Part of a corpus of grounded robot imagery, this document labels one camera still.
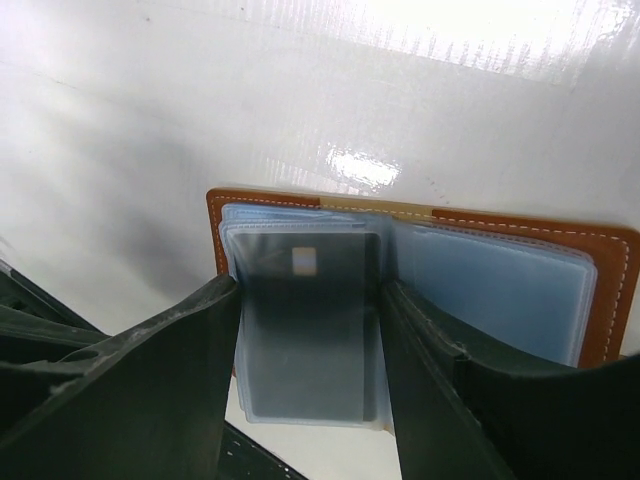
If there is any dark grey card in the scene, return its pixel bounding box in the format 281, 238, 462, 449
231, 228, 381, 426

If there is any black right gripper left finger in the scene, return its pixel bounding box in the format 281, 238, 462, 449
1, 275, 240, 479

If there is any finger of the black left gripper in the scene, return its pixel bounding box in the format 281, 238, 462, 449
1, 267, 105, 364

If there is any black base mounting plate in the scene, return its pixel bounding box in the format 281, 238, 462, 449
216, 422, 307, 480

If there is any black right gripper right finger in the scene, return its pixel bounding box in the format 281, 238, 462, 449
381, 281, 639, 479

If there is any brown leather card holder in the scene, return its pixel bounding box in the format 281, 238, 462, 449
206, 188, 639, 430

